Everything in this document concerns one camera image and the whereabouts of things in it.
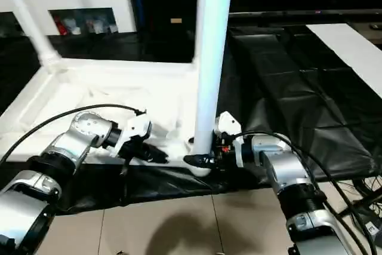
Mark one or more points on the white flat board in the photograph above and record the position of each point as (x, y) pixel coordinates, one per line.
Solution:
(349, 49)

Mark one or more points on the white plastic table top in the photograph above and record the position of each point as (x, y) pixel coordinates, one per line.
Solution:
(119, 81)

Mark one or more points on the small brown tag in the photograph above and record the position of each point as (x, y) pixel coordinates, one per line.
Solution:
(176, 21)

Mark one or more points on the black plastic mat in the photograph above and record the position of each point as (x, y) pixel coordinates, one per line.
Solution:
(283, 102)

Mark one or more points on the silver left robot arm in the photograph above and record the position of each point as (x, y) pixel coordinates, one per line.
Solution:
(83, 129)

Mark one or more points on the red item behind glass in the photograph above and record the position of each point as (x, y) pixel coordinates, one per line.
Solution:
(61, 26)

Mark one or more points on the white plastic table leg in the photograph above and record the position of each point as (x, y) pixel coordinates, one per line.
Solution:
(30, 22)
(213, 58)
(197, 49)

